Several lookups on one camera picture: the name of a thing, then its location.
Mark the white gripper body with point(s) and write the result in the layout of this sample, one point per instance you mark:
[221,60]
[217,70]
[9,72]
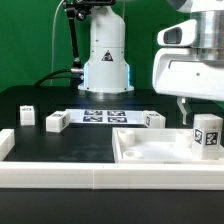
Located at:
[178,70]

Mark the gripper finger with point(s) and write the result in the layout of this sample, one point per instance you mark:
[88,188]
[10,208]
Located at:
[184,110]

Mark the white square tabletop part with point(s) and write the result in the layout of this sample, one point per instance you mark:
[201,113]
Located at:
[156,146]

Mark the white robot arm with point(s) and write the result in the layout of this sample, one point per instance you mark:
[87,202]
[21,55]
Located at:
[106,71]

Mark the white sheet with tags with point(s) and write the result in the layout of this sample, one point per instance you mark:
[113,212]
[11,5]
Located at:
[105,116]

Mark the white U-shaped obstacle fence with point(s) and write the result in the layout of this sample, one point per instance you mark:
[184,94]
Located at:
[136,172]

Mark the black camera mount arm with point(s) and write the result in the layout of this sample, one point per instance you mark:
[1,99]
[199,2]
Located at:
[79,10]

